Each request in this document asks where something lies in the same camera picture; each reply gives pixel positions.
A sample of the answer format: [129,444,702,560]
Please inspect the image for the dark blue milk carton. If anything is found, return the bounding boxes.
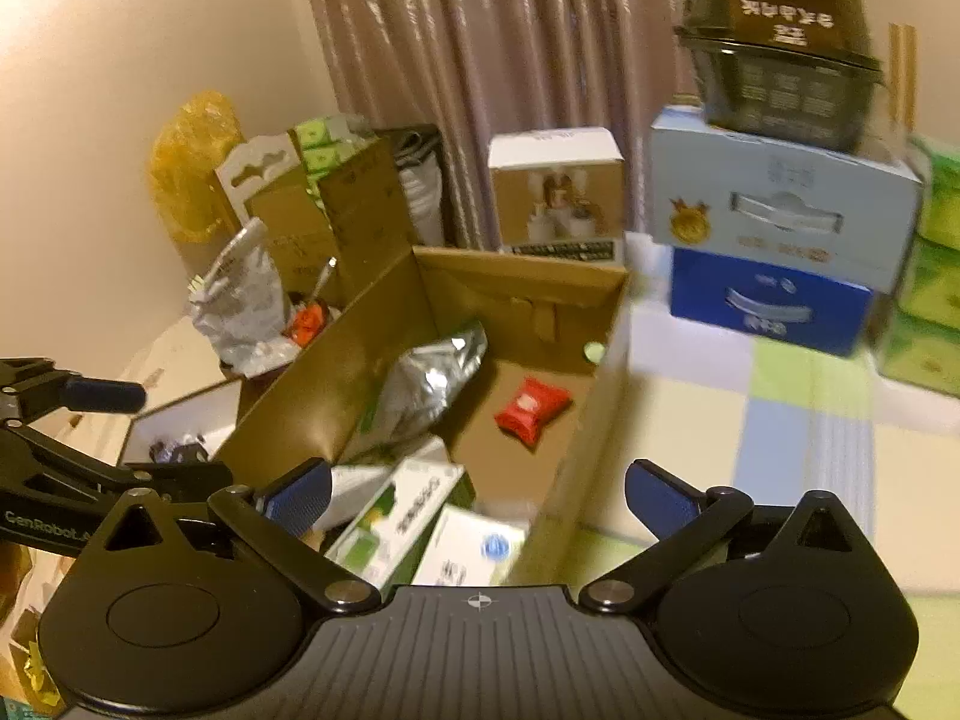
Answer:
[670,247,875,358]

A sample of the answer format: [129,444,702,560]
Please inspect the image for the small brown carton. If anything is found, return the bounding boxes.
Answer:
[251,184,340,295]

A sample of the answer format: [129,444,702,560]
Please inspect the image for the green medicine box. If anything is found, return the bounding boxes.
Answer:
[326,457,467,590]

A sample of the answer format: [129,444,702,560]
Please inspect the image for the black instant noodle container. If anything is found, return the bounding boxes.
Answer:
[673,0,886,152]

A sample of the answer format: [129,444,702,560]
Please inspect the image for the white medicine box blue logo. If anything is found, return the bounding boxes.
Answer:
[411,504,527,588]

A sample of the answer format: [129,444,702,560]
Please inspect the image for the bundle of green tissue packs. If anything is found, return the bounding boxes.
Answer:
[870,131,960,396]

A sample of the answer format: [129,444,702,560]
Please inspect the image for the yellow wooden strip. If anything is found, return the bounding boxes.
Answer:
[889,22,918,128]

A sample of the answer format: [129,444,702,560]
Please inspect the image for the small green tissue packs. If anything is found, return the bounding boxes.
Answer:
[292,114,377,182]

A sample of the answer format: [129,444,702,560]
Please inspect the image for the small red packet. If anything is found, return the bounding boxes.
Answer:
[493,377,573,450]

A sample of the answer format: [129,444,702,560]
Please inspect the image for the silver foil pouch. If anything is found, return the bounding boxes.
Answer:
[358,319,490,466]

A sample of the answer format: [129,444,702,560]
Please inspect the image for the orange toy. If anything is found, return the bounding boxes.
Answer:
[289,300,328,347]

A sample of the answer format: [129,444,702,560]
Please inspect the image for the low open cardboard box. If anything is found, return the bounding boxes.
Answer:
[116,379,245,467]

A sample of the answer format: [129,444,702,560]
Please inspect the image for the white product box with photo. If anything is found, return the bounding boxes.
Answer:
[487,127,628,265]

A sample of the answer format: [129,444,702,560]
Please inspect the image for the yellow plastic bag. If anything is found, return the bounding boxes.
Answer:
[150,90,245,245]

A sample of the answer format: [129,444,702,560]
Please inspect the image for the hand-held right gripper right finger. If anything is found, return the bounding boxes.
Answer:
[579,456,890,614]

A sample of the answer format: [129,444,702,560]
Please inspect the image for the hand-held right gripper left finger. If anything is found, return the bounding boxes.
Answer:
[75,456,383,616]

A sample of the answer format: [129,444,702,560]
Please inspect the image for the light blue milk carton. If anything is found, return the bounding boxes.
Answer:
[649,105,925,295]

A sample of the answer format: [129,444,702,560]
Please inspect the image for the brown cardboard box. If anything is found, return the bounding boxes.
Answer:
[214,244,632,593]

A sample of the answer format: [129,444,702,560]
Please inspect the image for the metal tool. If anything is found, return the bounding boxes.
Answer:
[311,256,339,308]

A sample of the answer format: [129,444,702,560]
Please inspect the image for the pink curtain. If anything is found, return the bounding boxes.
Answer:
[296,0,848,250]

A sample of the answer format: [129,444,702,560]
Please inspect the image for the gold foil packets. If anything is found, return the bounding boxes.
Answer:
[0,540,70,715]

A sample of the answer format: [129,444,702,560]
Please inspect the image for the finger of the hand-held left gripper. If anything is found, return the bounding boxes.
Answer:
[112,460,236,505]
[64,379,148,415]

